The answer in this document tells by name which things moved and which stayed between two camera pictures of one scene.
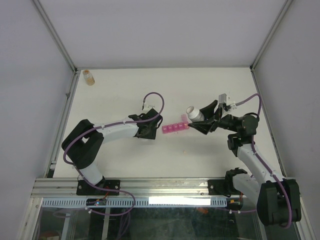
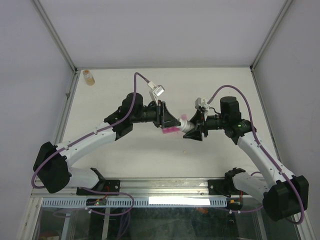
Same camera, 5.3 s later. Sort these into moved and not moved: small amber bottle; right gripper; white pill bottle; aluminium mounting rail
Moved: right gripper; white pill bottle
Not moved: aluminium mounting rail; small amber bottle
